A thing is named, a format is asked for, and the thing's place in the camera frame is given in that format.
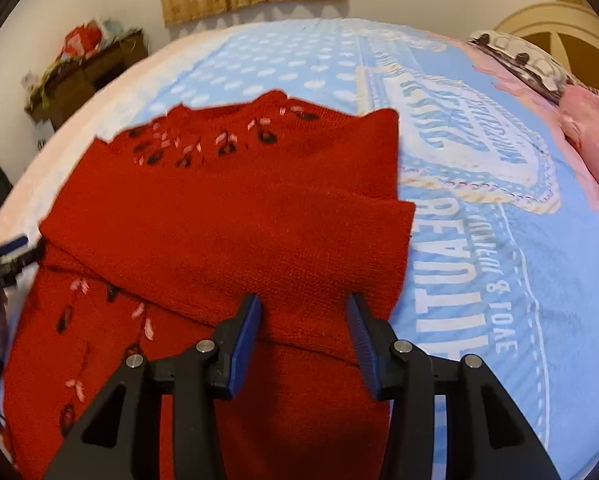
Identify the red knitted sweater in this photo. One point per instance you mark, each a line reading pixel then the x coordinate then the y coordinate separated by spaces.
pixel 157 236

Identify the black white patterned pillow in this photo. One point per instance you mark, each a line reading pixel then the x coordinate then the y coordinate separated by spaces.
pixel 535 67

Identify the pink quilt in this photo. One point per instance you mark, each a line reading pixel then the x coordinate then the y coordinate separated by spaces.
pixel 579 120

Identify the cream wooden headboard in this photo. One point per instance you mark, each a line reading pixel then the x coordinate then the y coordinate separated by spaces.
pixel 557 19

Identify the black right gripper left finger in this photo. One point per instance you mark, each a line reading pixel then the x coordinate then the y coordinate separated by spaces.
pixel 118 436

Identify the blue polka dot blanket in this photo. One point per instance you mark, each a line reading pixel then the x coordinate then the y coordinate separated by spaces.
pixel 506 242

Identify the brown wooden desk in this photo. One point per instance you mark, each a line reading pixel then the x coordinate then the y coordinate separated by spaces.
pixel 71 84

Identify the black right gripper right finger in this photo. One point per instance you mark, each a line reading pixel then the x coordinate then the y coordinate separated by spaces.
pixel 488 437

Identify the red bag on desk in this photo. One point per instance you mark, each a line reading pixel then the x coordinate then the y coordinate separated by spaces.
pixel 82 41

